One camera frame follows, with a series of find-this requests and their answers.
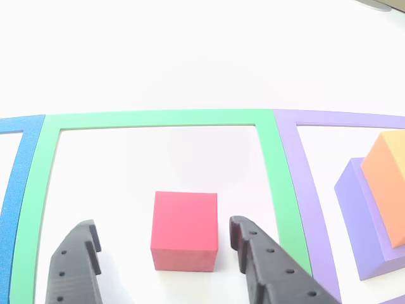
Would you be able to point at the orange square block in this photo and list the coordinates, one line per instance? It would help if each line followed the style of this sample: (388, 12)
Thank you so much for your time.
(386, 190)

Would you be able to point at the purple square block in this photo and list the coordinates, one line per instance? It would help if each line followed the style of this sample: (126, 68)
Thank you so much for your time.
(357, 206)

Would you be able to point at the purple square frame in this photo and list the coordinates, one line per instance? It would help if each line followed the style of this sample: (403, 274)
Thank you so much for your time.
(294, 158)

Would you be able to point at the small red cube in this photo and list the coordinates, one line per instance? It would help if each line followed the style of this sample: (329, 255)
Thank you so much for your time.
(185, 228)

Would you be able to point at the green square frame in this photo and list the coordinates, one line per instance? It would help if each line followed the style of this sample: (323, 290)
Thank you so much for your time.
(158, 117)

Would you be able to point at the blue square frame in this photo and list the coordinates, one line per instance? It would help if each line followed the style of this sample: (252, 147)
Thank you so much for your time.
(19, 190)

